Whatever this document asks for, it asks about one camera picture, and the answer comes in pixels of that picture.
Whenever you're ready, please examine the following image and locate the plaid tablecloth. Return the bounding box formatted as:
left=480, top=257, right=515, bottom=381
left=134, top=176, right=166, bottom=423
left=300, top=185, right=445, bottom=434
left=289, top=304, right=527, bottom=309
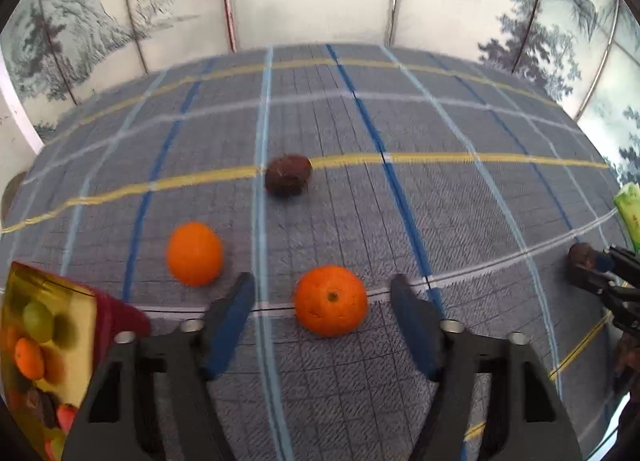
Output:
left=0, top=43, right=640, bottom=461

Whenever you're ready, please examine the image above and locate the dark brown round fruit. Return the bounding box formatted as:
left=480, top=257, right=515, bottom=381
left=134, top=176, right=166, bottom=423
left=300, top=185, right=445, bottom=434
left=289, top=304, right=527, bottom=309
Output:
left=567, top=242, right=601, bottom=287
left=264, top=154, right=314, bottom=198
left=25, top=387, right=58, bottom=429

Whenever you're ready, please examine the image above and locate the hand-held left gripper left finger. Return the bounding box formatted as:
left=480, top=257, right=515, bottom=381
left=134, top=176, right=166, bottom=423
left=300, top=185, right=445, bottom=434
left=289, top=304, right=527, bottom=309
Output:
left=62, top=272, right=257, bottom=461

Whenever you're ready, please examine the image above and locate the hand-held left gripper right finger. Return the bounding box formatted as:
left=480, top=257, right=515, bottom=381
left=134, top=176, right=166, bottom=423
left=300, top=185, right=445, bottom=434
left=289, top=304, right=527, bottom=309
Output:
left=390, top=273, right=583, bottom=461

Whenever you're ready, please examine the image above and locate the green tissue packet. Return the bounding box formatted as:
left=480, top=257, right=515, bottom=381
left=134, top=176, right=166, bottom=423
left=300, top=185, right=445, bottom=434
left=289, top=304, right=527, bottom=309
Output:
left=612, top=183, right=640, bottom=252

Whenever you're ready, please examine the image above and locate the red tomato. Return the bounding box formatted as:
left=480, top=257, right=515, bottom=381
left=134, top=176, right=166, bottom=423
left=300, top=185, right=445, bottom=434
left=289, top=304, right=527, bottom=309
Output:
left=56, top=403, right=78, bottom=432

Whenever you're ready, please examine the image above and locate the orange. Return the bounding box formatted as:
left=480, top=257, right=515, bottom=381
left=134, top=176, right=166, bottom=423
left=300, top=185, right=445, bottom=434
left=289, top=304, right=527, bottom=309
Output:
left=292, top=265, right=369, bottom=338
left=14, top=337, right=47, bottom=382
left=166, top=222, right=224, bottom=287

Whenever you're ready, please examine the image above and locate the red and gold box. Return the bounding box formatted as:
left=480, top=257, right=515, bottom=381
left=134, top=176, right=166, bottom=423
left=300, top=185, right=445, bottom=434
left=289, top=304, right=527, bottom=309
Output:
left=0, top=261, right=152, bottom=461

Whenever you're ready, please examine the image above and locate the green round fruit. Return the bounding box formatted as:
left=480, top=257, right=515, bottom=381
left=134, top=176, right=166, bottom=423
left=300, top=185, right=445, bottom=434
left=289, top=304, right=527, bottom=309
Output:
left=21, top=301, right=56, bottom=344

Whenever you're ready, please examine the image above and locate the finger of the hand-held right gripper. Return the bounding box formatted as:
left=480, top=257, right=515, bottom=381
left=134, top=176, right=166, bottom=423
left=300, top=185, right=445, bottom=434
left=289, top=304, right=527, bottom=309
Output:
left=590, top=247, right=640, bottom=274
left=570, top=266, right=640, bottom=302

